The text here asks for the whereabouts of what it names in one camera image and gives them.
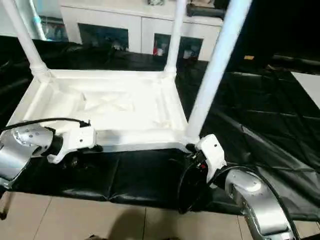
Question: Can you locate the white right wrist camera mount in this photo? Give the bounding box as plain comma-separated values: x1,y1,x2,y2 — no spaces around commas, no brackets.
195,134,228,188

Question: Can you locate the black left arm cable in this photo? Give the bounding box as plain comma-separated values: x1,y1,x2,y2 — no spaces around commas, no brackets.
0,117,92,133

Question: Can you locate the white blue pole appliance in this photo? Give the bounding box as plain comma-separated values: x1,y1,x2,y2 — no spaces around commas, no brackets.
27,0,51,42

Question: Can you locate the black handheld device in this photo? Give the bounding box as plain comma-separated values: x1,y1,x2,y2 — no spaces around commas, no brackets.
186,2,228,18

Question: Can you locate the white low cabinet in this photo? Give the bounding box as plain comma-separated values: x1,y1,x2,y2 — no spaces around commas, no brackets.
59,0,223,62

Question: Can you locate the black work mat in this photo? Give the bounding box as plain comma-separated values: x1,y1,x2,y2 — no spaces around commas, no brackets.
0,35,320,223

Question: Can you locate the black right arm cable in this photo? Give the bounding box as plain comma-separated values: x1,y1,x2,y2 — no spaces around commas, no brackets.
177,162,300,236

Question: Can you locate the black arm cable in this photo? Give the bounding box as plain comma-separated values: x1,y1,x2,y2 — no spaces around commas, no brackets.
177,162,300,236
0,117,92,133

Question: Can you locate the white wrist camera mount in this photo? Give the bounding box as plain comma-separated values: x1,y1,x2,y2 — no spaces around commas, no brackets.
195,134,228,188
47,124,98,165

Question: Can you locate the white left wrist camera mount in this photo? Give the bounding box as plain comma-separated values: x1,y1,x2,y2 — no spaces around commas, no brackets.
47,124,98,165

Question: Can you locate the white flat board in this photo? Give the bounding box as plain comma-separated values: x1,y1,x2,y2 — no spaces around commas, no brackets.
290,71,320,111

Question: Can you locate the white plastic table top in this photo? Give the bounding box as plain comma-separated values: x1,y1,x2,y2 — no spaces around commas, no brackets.
7,69,201,153

